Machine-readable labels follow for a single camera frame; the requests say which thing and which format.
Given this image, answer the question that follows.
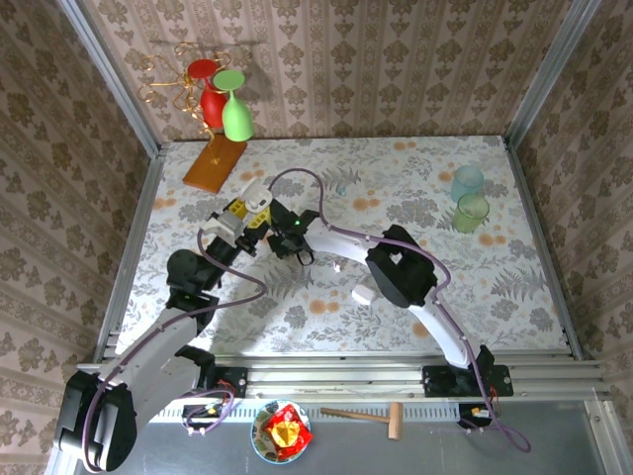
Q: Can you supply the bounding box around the aluminium mounting rail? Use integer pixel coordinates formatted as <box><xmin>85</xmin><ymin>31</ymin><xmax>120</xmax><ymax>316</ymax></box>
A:
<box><xmin>76</xmin><ymin>349</ymin><xmax>610</xmax><ymax>403</ymax></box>

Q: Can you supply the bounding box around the red and yellow snack packet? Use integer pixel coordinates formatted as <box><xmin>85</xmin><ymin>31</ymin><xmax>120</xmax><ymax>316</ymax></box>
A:
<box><xmin>261</xmin><ymin>403</ymin><xmax>314</xmax><ymax>459</ymax></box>

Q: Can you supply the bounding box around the green wine glass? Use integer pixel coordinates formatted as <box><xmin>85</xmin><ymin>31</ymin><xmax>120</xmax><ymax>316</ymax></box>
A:
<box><xmin>212</xmin><ymin>68</ymin><xmax>256</xmax><ymax>143</ymax></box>

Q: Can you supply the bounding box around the white slotted cable duct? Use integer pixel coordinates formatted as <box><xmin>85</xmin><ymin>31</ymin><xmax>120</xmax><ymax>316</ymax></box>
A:
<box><xmin>147</xmin><ymin>399</ymin><xmax>597</xmax><ymax>425</ymax></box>

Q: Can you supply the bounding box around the grey metal base panel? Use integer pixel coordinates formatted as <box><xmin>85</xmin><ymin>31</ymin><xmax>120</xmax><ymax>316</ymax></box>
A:
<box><xmin>73</xmin><ymin>403</ymin><xmax>612</xmax><ymax>475</ymax></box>

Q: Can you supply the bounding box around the aluminium frame post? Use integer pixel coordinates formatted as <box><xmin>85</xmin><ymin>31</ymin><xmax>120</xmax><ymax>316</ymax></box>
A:
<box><xmin>502</xmin><ymin>0</ymin><xmax>603</xmax><ymax>149</ymax></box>

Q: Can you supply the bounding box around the white earbud charging case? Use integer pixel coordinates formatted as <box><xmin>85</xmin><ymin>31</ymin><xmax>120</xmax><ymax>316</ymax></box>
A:
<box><xmin>350</xmin><ymin>282</ymin><xmax>380</xmax><ymax>306</ymax></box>
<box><xmin>238</xmin><ymin>177</ymin><xmax>274</xmax><ymax>215</ymax></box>

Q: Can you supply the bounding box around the gold wire glass rack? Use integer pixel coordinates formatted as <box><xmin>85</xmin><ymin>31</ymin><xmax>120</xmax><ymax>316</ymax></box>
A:
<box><xmin>137</xmin><ymin>42</ymin><xmax>248</xmax><ymax>195</ymax></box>

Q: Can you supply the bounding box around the blue translucent cup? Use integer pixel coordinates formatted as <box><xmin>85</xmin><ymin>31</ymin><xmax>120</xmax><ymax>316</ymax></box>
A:
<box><xmin>449</xmin><ymin>164</ymin><xmax>485</xmax><ymax>204</ymax></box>

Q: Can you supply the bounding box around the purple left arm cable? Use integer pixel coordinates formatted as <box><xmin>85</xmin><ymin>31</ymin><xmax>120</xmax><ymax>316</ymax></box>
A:
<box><xmin>81</xmin><ymin>225</ymin><xmax>268</xmax><ymax>474</ymax></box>

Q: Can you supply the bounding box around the red wine glass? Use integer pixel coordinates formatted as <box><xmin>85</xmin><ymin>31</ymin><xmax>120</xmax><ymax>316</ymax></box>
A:
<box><xmin>186</xmin><ymin>57</ymin><xmax>229</xmax><ymax>129</ymax></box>

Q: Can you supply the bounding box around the wooden mallet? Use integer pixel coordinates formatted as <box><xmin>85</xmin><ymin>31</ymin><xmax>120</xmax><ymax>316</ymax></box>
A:
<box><xmin>319</xmin><ymin>401</ymin><xmax>406</xmax><ymax>441</ymax></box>

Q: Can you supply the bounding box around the clear acrylic pole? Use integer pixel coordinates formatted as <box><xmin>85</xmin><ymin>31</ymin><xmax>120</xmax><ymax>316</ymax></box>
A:
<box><xmin>54</xmin><ymin>0</ymin><xmax>163</xmax><ymax>158</ymax></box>

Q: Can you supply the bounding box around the floral patterned table cover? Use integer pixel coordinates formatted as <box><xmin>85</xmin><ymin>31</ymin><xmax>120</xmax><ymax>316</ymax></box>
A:
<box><xmin>126</xmin><ymin>136</ymin><xmax>570</xmax><ymax>358</ymax></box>

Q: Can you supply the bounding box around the green translucent cup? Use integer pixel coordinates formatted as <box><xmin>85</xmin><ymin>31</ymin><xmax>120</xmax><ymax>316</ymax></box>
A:
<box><xmin>452</xmin><ymin>192</ymin><xmax>491</xmax><ymax>235</ymax></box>

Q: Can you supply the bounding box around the aluminium side rail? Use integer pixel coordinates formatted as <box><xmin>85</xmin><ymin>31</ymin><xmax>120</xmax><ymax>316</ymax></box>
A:
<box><xmin>92</xmin><ymin>142</ymin><xmax>168</xmax><ymax>357</ymax></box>
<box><xmin>499</xmin><ymin>138</ymin><xmax>586</xmax><ymax>360</ymax></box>

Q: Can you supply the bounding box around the patterned bowl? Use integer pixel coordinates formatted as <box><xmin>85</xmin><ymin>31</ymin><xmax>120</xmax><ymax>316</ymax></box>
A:
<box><xmin>249</xmin><ymin>399</ymin><xmax>313</xmax><ymax>465</ymax></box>

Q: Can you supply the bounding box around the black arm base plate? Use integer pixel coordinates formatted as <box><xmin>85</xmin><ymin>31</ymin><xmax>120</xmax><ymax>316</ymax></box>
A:
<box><xmin>195</xmin><ymin>366</ymin><xmax>248</xmax><ymax>400</ymax></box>
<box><xmin>422</xmin><ymin>364</ymin><xmax>514</xmax><ymax>398</ymax></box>

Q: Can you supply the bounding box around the black power connector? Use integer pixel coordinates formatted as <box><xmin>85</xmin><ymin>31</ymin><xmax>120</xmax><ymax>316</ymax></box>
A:
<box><xmin>457</xmin><ymin>403</ymin><xmax>496</xmax><ymax>430</ymax></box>
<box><xmin>181</xmin><ymin>403</ymin><xmax>224</xmax><ymax>426</ymax></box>

